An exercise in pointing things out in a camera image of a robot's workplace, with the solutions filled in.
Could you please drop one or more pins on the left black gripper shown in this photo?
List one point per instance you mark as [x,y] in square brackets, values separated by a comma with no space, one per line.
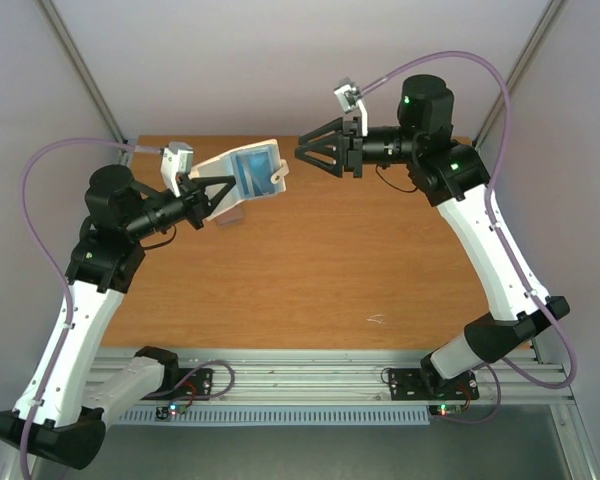
[193,192]

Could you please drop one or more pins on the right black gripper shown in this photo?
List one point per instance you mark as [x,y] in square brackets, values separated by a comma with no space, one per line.
[353,150]

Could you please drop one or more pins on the beige card holder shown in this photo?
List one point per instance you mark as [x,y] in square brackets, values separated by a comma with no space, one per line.
[258,168]

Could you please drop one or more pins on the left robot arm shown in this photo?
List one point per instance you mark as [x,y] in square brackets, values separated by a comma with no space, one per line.
[55,418]

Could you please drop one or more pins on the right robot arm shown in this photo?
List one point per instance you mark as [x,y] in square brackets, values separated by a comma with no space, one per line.
[455,182]

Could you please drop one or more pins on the brown card holder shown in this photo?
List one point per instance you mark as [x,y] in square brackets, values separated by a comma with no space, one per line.
[231,217]

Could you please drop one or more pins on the left circuit board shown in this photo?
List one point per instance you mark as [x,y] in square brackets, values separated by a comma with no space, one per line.
[167,413]

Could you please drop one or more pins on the circuit board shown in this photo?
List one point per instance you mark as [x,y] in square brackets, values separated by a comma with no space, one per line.
[167,413]
[446,410]

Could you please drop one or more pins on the right circuit board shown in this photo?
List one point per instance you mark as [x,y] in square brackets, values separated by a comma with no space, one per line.
[446,410]

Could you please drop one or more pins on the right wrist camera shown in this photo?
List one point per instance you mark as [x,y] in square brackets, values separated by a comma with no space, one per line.
[350,98]

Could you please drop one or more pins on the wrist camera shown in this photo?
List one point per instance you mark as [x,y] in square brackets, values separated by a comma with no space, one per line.
[350,98]
[177,160]

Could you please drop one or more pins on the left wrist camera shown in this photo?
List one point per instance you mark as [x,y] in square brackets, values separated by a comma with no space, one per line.
[177,160]

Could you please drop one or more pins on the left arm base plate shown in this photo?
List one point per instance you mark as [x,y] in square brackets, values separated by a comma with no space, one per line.
[198,384]

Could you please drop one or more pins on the grey slotted cable duct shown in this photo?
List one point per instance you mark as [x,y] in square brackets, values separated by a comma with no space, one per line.
[266,416]

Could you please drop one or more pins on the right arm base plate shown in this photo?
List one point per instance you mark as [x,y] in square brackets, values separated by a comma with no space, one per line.
[406,384]

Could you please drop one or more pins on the aluminium rail frame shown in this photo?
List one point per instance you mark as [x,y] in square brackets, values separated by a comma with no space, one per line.
[338,377]

